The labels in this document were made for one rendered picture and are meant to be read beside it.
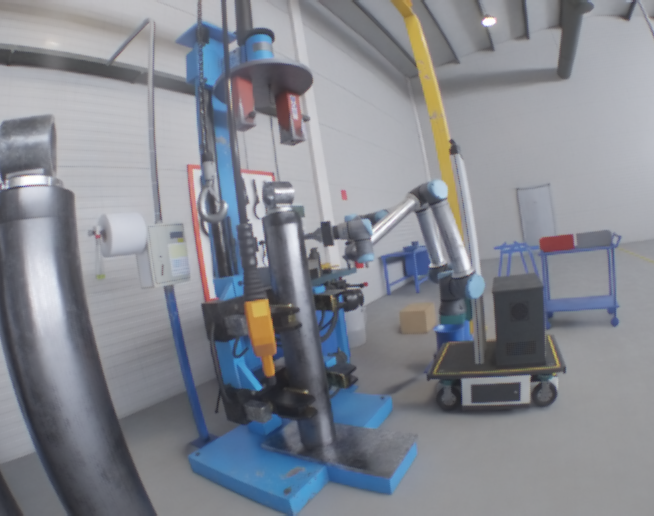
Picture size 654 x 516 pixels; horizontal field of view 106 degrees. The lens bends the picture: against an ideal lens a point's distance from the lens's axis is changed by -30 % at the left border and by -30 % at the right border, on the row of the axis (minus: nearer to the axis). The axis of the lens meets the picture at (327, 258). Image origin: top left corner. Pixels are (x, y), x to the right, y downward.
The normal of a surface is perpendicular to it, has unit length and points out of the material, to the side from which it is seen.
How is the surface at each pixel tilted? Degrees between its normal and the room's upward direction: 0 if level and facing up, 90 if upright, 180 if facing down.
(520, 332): 90
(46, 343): 90
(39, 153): 115
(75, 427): 90
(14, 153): 110
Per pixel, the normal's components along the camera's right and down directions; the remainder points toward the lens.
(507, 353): -0.47, 0.11
